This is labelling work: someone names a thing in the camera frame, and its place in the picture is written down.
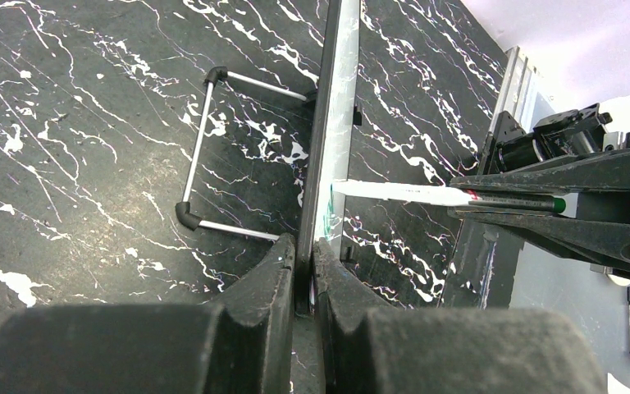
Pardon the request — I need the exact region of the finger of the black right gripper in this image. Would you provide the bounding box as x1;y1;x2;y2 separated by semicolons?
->
449;208;630;279
450;148;630;194

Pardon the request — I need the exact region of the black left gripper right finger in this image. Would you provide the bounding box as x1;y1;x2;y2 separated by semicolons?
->
313;241;607;393

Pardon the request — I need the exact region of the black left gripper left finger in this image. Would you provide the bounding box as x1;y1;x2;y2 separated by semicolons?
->
0;234;295;393

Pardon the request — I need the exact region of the white whiteboard black frame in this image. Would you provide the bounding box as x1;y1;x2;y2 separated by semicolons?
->
175;0;363;317

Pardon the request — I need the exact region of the white marker pen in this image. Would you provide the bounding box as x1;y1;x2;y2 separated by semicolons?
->
331;180;567;214

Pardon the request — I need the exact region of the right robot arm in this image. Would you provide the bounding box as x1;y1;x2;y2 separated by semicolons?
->
449;104;630;279

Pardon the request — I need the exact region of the aluminium frame rail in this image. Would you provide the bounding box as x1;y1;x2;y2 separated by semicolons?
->
490;46;541;132

